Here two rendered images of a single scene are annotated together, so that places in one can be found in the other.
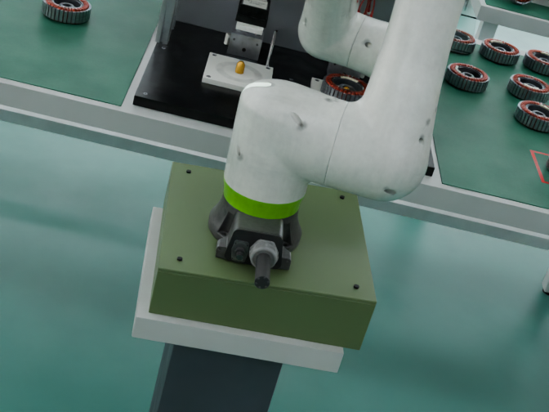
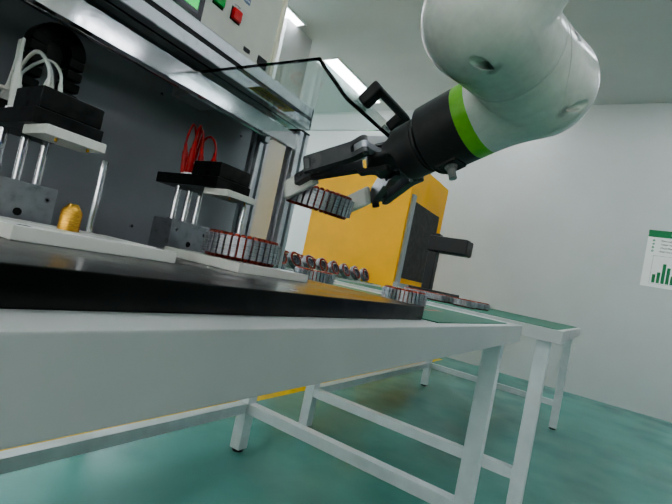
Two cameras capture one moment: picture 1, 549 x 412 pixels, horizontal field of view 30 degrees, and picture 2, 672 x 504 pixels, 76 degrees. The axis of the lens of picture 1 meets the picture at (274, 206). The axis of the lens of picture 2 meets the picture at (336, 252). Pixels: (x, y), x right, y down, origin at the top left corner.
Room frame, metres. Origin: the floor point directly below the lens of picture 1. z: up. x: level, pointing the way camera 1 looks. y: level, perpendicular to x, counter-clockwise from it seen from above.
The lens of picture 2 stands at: (1.65, 0.34, 0.80)
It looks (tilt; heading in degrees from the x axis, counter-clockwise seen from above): 2 degrees up; 307
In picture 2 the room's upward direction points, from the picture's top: 12 degrees clockwise
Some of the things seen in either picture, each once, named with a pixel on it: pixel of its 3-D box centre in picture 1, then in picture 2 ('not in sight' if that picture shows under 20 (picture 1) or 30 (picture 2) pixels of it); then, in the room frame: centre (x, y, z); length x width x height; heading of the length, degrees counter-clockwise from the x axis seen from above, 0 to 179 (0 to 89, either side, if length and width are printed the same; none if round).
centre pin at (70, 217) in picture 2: (240, 66); (70, 217); (2.12, 0.16, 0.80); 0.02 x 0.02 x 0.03
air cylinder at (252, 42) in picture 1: (245, 42); (9, 202); (2.27, 0.17, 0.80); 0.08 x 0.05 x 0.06; 95
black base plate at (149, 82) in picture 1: (289, 91); (158, 264); (2.15, 0.04, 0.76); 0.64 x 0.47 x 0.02; 95
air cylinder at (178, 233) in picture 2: (345, 67); (179, 237); (2.29, -0.07, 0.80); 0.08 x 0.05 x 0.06; 95
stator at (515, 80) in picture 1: (529, 88); not in sight; (2.58, -0.56, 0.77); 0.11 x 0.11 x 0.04
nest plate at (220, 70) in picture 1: (238, 74); (66, 236); (2.12, 0.16, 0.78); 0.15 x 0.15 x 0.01; 5
